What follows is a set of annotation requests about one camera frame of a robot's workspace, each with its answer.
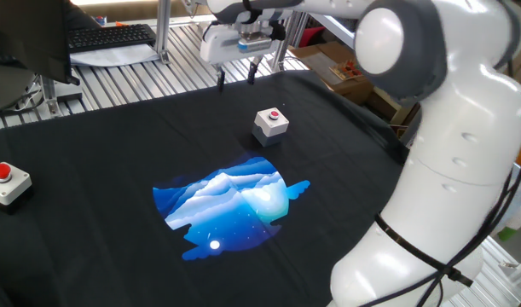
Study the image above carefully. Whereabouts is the black monitor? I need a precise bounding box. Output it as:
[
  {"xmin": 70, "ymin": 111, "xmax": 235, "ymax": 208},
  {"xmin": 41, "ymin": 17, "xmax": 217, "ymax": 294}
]
[{"xmin": 0, "ymin": 0, "xmax": 80, "ymax": 86}]

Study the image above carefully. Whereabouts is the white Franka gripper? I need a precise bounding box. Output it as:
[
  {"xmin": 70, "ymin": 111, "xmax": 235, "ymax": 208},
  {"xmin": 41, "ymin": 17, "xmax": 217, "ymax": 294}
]
[{"xmin": 199, "ymin": 23, "xmax": 287, "ymax": 93}]

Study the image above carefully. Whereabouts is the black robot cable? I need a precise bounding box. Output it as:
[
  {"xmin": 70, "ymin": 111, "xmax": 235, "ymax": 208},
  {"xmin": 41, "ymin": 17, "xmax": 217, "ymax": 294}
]
[{"xmin": 357, "ymin": 127, "xmax": 521, "ymax": 307}]

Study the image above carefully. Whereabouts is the open brown cardboard box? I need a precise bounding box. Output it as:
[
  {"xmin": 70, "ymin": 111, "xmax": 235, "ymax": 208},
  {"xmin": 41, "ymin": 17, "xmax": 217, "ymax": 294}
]
[{"xmin": 287, "ymin": 40, "xmax": 376, "ymax": 103}]

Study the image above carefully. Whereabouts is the red emergency stop button box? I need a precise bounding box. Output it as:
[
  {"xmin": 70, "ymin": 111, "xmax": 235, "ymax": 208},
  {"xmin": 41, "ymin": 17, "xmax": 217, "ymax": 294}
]
[{"xmin": 0, "ymin": 161, "xmax": 33, "ymax": 214}]

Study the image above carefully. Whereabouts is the white grey push button box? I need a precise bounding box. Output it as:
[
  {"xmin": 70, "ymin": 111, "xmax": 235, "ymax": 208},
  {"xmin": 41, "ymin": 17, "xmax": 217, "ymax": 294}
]
[{"xmin": 251, "ymin": 107, "xmax": 291, "ymax": 148}]

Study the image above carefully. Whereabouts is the black keyboard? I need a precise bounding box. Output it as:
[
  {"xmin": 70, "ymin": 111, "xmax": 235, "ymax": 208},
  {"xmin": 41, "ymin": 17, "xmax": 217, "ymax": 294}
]
[{"xmin": 67, "ymin": 23, "xmax": 158, "ymax": 55}]

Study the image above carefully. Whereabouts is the black cloth with blue print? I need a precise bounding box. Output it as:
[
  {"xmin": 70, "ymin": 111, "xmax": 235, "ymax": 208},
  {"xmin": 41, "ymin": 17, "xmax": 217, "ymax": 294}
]
[{"xmin": 0, "ymin": 69, "xmax": 410, "ymax": 307}]

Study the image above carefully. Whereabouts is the aluminium profile post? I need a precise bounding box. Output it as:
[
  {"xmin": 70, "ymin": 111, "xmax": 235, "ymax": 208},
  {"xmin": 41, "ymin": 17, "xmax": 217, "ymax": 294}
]
[{"xmin": 154, "ymin": 0, "xmax": 172, "ymax": 65}]

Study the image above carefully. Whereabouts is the silver metal shelf rail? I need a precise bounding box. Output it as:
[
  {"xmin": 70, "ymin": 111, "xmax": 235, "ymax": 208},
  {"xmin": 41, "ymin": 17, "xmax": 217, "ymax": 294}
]
[{"xmin": 309, "ymin": 12, "xmax": 357, "ymax": 48}]

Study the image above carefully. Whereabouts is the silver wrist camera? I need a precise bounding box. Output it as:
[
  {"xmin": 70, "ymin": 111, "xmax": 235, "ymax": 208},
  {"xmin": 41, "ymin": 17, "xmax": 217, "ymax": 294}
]
[{"xmin": 237, "ymin": 33, "xmax": 274, "ymax": 55}]

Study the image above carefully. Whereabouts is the wooden tray with coloured blocks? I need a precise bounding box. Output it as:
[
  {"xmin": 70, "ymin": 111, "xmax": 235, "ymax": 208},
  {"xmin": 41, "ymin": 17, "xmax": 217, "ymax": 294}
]
[{"xmin": 327, "ymin": 59, "xmax": 363, "ymax": 82}]

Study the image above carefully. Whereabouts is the white paper sheet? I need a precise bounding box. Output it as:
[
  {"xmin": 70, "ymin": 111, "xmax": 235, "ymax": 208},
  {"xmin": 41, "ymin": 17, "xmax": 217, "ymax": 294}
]
[{"xmin": 70, "ymin": 43, "xmax": 159, "ymax": 68}]

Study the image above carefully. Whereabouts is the black cable tie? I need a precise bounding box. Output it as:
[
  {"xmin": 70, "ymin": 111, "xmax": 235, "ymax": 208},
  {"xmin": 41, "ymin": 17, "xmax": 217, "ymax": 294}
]
[{"xmin": 373, "ymin": 212, "xmax": 474, "ymax": 287}]

